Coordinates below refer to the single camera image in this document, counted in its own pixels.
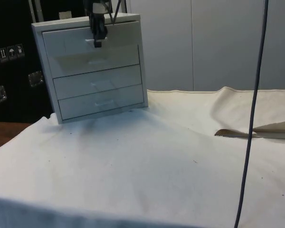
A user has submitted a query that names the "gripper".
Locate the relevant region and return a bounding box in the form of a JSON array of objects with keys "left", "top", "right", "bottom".
[{"left": 89, "top": 11, "right": 108, "bottom": 49}]

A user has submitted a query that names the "white drawer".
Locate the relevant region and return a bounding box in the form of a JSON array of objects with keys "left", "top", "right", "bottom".
[{"left": 42, "top": 20, "right": 142, "bottom": 72}]

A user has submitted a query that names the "white chest of drawers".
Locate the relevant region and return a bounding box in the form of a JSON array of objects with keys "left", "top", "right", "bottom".
[{"left": 31, "top": 13, "right": 149, "bottom": 124}]

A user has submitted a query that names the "black cabinet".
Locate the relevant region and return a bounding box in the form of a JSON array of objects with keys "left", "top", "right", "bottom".
[{"left": 0, "top": 0, "right": 86, "bottom": 124}]

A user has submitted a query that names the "black cable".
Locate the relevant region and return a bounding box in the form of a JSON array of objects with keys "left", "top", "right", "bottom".
[
  {"left": 233, "top": 0, "right": 269, "bottom": 228},
  {"left": 104, "top": 0, "right": 128, "bottom": 26}
]

